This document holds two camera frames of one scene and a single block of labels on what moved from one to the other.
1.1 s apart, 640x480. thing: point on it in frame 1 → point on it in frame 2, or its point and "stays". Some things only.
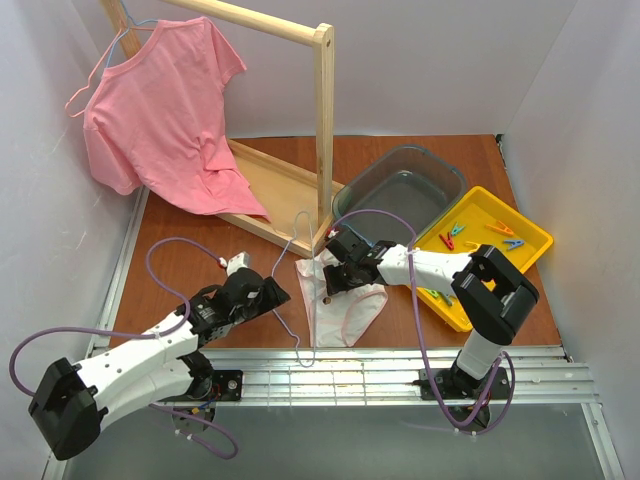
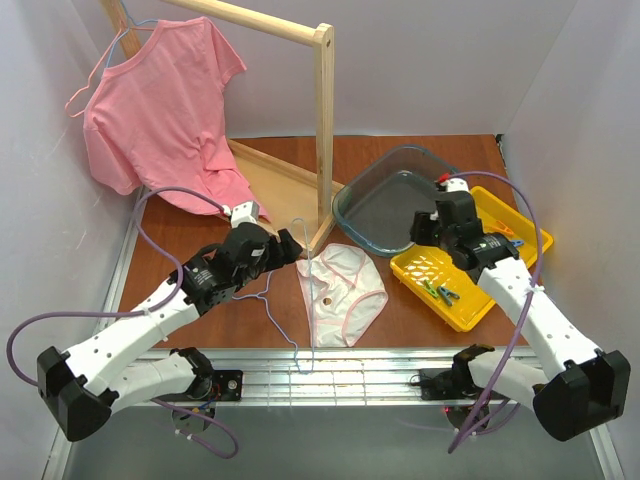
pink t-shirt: x=155 y=122 stays
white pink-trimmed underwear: x=341 y=318 stays
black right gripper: x=332 y=279 → x=428 y=226
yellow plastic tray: x=481 y=218 stays
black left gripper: x=273 y=293 → x=275 y=251
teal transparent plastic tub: x=409 y=180 stays
